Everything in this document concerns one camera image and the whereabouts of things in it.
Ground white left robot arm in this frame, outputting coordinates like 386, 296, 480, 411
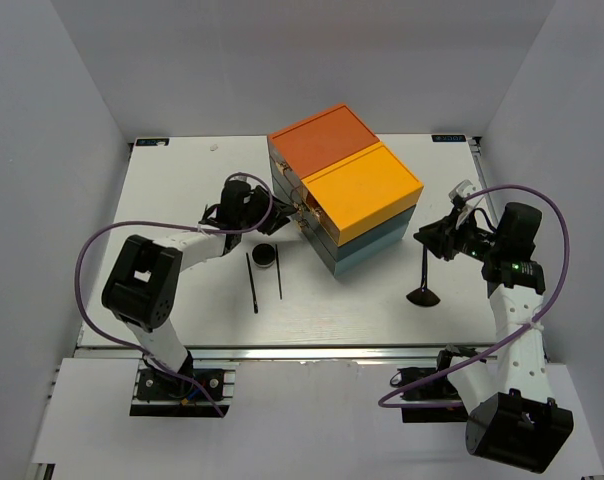
101, 178, 296, 399

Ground thin black makeup brush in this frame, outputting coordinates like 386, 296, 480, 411
274, 244, 283, 300

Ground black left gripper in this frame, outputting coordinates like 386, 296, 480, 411
238, 185, 298, 237

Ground black round compact jar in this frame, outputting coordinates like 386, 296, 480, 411
251, 243, 276, 268

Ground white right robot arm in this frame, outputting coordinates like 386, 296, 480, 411
415, 198, 574, 474

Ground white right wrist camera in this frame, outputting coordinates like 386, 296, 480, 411
448, 180, 477, 208

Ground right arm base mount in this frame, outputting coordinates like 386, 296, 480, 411
390, 345, 504, 423

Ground long black makeup pencil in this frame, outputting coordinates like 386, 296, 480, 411
245, 252, 259, 314

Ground orange drawer box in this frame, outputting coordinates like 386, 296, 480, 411
267, 104, 379, 179

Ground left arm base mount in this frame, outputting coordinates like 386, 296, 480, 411
129, 359, 236, 419

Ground light blue drawer box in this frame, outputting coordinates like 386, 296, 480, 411
272, 189, 412, 279

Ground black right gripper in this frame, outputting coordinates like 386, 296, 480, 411
413, 207, 502, 263

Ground yellow drawer box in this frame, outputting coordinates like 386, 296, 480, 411
302, 142, 424, 246

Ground black fan powder brush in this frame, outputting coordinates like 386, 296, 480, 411
406, 247, 440, 308

